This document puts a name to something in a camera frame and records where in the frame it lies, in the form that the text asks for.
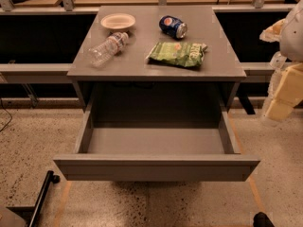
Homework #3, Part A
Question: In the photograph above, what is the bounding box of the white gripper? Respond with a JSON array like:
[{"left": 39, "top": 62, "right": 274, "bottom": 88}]
[{"left": 265, "top": 52, "right": 303, "bottom": 121}]

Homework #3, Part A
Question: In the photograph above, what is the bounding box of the green jalapeno chip bag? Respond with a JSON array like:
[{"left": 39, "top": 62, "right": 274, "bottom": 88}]
[{"left": 148, "top": 42, "right": 207, "bottom": 68}]

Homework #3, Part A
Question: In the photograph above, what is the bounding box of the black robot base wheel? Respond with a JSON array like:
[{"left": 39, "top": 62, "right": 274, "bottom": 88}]
[{"left": 253, "top": 212, "right": 275, "bottom": 227}]

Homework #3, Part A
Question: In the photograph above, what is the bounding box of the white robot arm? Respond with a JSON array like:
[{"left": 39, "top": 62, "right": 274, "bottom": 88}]
[{"left": 259, "top": 0, "right": 303, "bottom": 125}]

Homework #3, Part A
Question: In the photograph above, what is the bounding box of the grey drawer cabinet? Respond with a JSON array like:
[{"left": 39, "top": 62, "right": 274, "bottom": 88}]
[{"left": 67, "top": 6, "right": 246, "bottom": 105}]

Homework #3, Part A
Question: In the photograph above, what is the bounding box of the open grey top drawer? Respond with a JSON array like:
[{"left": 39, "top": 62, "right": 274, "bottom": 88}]
[{"left": 54, "top": 102, "right": 259, "bottom": 182}]

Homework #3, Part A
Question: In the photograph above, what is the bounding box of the blue pepsi can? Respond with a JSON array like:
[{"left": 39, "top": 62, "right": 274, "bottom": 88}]
[{"left": 159, "top": 15, "right": 187, "bottom": 39}]

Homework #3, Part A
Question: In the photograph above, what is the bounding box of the clear plastic water bottle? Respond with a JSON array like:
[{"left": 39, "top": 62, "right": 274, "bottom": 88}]
[{"left": 88, "top": 32, "right": 129, "bottom": 67}]

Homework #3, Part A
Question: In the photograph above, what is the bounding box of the white paper bowl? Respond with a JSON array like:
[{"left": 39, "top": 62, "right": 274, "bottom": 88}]
[{"left": 100, "top": 13, "right": 135, "bottom": 30}]

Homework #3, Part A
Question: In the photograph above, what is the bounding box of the black chair base leg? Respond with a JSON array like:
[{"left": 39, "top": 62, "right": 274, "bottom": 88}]
[{"left": 6, "top": 169, "right": 61, "bottom": 227}]

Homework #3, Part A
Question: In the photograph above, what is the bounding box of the black floor cable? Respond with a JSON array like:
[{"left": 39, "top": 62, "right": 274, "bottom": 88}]
[{"left": 0, "top": 97, "right": 13, "bottom": 132}]

